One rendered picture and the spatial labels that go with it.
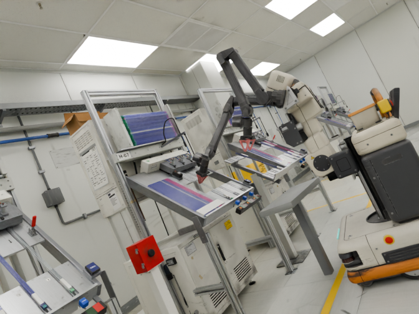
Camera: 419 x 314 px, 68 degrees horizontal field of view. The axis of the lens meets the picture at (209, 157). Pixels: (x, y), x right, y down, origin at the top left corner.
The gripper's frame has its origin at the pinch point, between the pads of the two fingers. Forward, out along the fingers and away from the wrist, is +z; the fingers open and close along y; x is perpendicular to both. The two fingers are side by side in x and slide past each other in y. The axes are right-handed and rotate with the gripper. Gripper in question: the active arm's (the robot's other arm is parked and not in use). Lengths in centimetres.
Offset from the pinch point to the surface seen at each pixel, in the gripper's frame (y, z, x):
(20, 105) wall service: 28, 2, -212
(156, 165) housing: 12.0, -1.8, -35.5
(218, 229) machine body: -8.0, 34.3, 21.2
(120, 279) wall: -15, 164, -82
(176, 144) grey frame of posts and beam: -23, -10, -47
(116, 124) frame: 30, -27, -65
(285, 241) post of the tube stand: -58, 45, 62
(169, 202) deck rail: 38.8, 2.5, 4.4
